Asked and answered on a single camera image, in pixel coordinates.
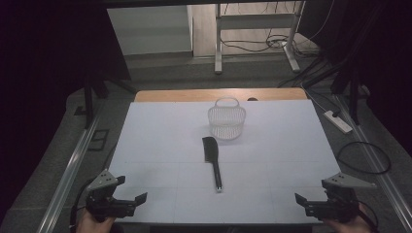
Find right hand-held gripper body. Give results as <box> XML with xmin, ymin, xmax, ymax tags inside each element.
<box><xmin>304</xmin><ymin>172</ymin><xmax>378</xmax><ymax>224</ymax></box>

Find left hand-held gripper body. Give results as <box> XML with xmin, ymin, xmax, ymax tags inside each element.
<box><xmin>86</xmin><ymin>170</ymin><xmax>137</xmax><ymax>223</ymax></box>

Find white plastic basket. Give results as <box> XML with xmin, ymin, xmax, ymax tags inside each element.
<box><xmin>207</xmin><ymin>96</ymin><xmax>247</xmax><ymax>141</ymax></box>

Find person's left hand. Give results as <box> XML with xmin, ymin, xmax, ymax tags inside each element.
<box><xmin>76</xmin><ymin>208</ymin><xmax>116</xmax><ymax>233</ymax></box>

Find person's right hand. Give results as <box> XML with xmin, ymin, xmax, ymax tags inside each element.
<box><xmin>322</xmin><ymin>204</ymin><xmax>373</xmax><ymax>233</ymax></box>

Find white table cover board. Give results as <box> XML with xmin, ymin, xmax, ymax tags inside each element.
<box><xmin>108</xmin><ymin>99</ymin><xmax>341</xmax><ymax>225</ymax></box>

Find white power strip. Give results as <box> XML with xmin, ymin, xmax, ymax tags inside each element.
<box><xmin>323</xmin><ymin>110</ymin><xmax>354</xmax><ymax>135</ymax></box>

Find black tripod stand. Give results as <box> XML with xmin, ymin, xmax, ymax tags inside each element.
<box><xmin>77</xmin><ymin>72</ymin><xmax>139</xmax><ymax>129</ymax></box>
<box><xmin>304</xmin><ymin>62</ymin><xmax>368</xmax><ymax>126</ymax></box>

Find wooden table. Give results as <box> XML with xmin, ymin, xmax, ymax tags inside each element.
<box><xmin>134</xmin><ymin>87</ymin><xmax>308</xmax><ymax>104</ymax></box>

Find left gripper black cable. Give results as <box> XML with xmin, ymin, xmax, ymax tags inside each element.
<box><xmin>69</xmin><ymin>183</ymin><xmax>95</xmax><ymax>232</ymax></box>

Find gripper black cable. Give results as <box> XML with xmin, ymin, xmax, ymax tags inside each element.
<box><xmin>69</xmin><ymin>183</ymin><xmax>95</xmax><ymax>232</ymax></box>
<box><xmin>357</xmin><ymin>200</ymin><xmax>381</xmax><ymax>233</ymax></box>

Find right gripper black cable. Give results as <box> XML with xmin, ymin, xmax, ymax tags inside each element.
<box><xmin>357</xmin><ymin>200</ymin><xmax>381</xmax><ymax>233</ymax></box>

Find aluminium rail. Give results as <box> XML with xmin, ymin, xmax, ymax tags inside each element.
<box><xmin>334</xmin><ymin>95</ymin><xmax>412</xmax><ymax>233</ymax></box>
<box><xmin>36</xmin><ymin>116</ymin><xmax>101</xmax><ymax>233</ymax></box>

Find black looped cable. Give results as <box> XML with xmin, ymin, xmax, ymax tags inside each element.
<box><xmin>336</xmin><ymin>141</ymin><xmax>392</xmax><ymax>176</ymax></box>

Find black floor cables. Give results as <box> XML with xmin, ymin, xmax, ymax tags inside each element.
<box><xmin>220</xmin><ymin>0</ymin><xmax>336</xmax><ymax>56</ymax></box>

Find white metal stand frame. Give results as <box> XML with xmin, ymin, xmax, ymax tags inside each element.
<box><xmin>214</xmin><ymin>0</ymin><xmax>306</xmax><ymax>75</ymax></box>

